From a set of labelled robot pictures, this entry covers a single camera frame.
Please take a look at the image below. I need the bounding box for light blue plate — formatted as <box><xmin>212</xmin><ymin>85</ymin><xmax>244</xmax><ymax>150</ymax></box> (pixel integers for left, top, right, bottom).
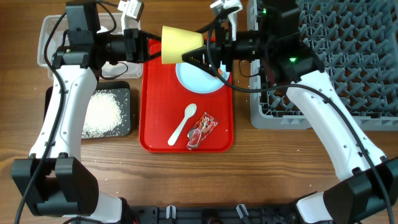
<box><xmin>175</xmin><ymin>63</ymin><xmax>224</xmax><ymax>94</ymax></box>

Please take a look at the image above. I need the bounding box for yellow plastic cup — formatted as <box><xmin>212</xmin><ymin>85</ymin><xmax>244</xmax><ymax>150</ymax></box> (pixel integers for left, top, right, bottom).
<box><xmin>161</xmin><ymin>26</ymin><xmax>203</xmax><ymax>64</ymax></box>

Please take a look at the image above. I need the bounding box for grey dishwasher rack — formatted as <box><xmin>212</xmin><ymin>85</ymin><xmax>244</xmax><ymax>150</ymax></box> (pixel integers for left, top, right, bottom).
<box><xmin>250</xmin><ymin>0</ymin><xmax>397</xmax><ymax>131</ymax></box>

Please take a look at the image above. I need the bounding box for white plastic spoon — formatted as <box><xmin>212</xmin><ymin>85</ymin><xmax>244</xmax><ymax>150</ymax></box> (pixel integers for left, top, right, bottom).
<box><xmin>167</xmin><ymin>103</ymin><xmax>197</xmax><ymax>146</ymax></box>

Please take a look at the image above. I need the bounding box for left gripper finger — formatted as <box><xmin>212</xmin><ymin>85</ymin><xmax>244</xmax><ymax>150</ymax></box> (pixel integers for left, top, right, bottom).
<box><xmin>140</xmin><ymin>30</ymin><xmax>162</xmax><ymax>41</ymax></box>
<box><xmin>143</xmin><ymin>51</ymin><xmax>161</xmax><ymax>63</ymax></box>

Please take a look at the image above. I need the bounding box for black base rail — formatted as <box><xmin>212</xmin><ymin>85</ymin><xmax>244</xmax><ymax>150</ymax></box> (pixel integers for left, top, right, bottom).
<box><xmin>130</xmin><ymin>204</ymin><xmax>299</xmax><ymax>224</ymax></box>

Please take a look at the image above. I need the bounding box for red serving tray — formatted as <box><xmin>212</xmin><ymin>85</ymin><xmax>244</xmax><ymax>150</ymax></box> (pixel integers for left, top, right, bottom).
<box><xmin>139</xmin><ymin>57</ymin><xmax>234</xmax><ymax>153</ymax></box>

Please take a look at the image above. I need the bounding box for red candy wrapper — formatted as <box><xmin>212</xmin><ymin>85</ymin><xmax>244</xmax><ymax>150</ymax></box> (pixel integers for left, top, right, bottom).
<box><xmin>186</xmin><ymin>112</ymin><xmax>218</xmax><ymax>150</ymax></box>

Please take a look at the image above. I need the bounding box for clear plastic bin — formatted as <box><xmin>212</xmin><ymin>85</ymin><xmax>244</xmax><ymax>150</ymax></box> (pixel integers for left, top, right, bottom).
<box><xmin>37</xmin><ymin>12</ymin><xmax>144</xmax><ymax>80</ymax></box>

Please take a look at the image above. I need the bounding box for white napkin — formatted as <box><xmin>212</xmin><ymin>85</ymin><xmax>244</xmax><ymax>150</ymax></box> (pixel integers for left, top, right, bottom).
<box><xmin>97</xmin><ymin>26</ymin><xmax>113</xmax><ymax>35</ymax></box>

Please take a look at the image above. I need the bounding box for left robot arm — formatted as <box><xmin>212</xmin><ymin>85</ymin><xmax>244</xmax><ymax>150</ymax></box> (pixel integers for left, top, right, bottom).
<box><xmin>12</xmin><ymin>1</ymin><xmax>156</xmax><ymax>223</ymax></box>

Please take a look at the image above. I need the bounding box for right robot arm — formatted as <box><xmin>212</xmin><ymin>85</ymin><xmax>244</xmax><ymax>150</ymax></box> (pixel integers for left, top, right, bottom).
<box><xmin>182</xmin><ymin>1</ymin><xmax>397</xmax><ymax>223</ymax></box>

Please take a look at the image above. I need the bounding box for black waste tray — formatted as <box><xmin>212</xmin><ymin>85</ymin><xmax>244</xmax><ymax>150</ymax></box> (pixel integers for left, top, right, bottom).
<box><xmin>43</xmin><ymin>80</ymin><xmax>132</xmax><ymax>140</ymax></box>

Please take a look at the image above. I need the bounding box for white rice pile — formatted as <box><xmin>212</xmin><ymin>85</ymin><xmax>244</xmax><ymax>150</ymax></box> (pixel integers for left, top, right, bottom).
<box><xmin>81</xmin><ymin>90</ymin><xmax>130</xmax><ymax>139</ymax></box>

